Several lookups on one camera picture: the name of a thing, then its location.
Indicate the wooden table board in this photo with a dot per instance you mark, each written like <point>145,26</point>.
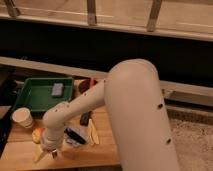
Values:
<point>18,154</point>

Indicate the black handled whisk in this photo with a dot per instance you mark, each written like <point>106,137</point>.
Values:
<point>73,135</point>

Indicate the green plastic tray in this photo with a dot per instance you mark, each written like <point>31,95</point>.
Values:
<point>36,94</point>

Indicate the white paper cup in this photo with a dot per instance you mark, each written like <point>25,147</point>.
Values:
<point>23,117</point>

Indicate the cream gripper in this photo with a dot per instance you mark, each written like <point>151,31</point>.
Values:
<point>46,147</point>

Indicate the grey sponge block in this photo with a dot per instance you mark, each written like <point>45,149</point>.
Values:
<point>57,90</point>

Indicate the pink spoon in bowl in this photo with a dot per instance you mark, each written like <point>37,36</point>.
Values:
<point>91,82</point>

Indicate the red yellow apple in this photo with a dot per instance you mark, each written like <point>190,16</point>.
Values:
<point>36,135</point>

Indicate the wooden knife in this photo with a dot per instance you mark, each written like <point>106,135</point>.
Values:
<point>92,133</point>

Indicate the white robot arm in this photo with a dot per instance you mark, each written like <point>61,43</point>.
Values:
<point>134,101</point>

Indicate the black rectangular bar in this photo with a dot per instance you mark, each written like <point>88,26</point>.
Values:
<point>84,120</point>

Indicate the purple bowl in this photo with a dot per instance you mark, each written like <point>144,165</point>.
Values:
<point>83,86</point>

